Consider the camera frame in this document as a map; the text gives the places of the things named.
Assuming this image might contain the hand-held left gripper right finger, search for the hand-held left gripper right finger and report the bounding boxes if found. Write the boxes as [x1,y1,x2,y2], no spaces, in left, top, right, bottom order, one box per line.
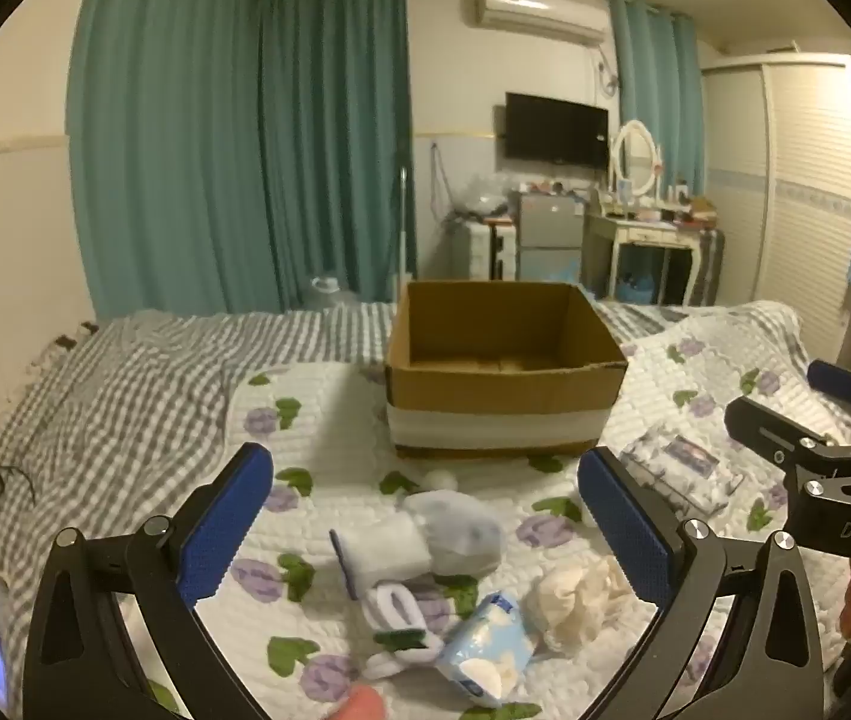
[577,446,823,720]

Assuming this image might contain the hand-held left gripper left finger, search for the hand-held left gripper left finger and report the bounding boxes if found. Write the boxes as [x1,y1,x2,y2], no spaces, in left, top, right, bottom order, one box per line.
[22,442,276,720]

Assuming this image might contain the cream bath pouf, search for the cream bath pouf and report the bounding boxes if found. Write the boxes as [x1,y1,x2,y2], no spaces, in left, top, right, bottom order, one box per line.
[526,556,636,657]

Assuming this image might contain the white sock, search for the white sock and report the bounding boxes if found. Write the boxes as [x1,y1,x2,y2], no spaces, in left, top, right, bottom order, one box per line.
[329,514,435,601]

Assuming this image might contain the grey-blue soft pouch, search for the grey-blue soft pouch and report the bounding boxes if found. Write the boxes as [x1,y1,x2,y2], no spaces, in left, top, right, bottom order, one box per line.
[401,489,505,577]

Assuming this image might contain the blue tissue packet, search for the blue tissue packet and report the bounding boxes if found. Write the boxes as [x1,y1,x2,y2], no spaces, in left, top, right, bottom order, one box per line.
[436,591,540,707]

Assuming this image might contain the brown cardboard box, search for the brown cardboard box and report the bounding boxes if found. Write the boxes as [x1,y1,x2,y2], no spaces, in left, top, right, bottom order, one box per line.
[384,280,630,460]

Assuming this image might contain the white socks with green trim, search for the white socks with green trim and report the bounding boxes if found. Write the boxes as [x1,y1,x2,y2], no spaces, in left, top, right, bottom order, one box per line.
[361,583,447,683]

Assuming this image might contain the printed tissue pack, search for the printed tissue pack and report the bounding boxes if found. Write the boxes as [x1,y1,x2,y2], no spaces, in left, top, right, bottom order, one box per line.
[618,424,745,517]

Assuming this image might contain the floral white quilt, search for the floral white quilt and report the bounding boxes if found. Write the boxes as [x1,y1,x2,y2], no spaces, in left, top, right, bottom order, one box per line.
[144,300,851,720]

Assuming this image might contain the dark striped suitcase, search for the dark striped suitcase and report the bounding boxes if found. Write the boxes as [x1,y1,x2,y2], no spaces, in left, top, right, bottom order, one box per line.
[693,229,727,308]

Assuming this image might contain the grey gingham bed sheet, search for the grey gingham bed sheet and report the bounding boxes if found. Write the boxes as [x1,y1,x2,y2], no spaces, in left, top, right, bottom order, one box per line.
[0,298,696,720]

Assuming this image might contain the white wardrobe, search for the white wardrobe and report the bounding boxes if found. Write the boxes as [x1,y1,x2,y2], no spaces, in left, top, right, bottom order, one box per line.
[699,52,851,362]

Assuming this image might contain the pink round object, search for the pink round object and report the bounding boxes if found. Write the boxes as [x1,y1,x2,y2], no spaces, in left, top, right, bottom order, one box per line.
[324,685,389,720]

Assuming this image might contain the white vanity table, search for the white vanity table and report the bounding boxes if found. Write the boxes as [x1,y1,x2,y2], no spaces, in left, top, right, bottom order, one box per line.
[581,206,705,306]

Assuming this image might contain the clear water jug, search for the clear water jug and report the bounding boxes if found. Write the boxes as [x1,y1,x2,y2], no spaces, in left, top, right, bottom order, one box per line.
[311,275,360,314]

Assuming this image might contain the silver small fridge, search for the silver small fridge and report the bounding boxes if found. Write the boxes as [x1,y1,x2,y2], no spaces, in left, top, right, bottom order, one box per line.
[517,190,589,284]

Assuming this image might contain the white oval mirror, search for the white oval mirror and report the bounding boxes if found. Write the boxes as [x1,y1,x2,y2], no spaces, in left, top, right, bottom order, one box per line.
[610,120,664,197]

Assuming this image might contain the white drawer cabinet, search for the white drawer cabinet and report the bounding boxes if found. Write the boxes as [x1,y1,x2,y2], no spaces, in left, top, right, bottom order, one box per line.
[450,219,521,282]

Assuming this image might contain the narrow teal curtain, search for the narrow teal curtain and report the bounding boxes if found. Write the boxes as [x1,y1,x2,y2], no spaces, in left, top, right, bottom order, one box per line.
[607,0,706,200]

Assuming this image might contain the white pole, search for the white pole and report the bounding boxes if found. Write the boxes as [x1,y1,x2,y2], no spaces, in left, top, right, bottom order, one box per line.
[393,167,409,295]

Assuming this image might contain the clear plastic bag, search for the clear plastic bag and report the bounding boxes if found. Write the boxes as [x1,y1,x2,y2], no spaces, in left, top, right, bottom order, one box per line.
[453,175,510,220]

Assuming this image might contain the wide teal curtain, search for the wide teal curtain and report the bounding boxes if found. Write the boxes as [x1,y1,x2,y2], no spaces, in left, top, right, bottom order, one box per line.
[65,0,419,320]

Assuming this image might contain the white air conditioner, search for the white air conditioner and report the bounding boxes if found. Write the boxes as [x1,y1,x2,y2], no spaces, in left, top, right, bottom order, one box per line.
[461,0,612,47]

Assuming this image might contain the black wall television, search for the black wall television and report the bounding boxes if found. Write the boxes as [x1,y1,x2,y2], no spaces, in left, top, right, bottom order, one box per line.
[504,91,611,170]

